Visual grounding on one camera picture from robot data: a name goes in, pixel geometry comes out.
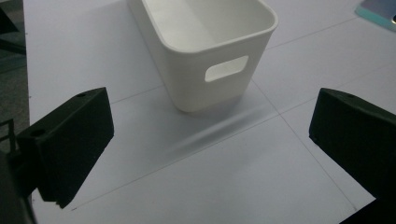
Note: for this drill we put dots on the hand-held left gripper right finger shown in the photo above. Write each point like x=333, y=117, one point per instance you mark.
x=358, y=137

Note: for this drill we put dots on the white plastic storage bin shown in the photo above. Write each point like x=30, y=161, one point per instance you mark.
x=202, y=53

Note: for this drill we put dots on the teal-edged flat packet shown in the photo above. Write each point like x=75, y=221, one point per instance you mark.
x=378, y=12

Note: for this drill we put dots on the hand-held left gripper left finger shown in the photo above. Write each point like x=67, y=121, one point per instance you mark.
x=67, y=140

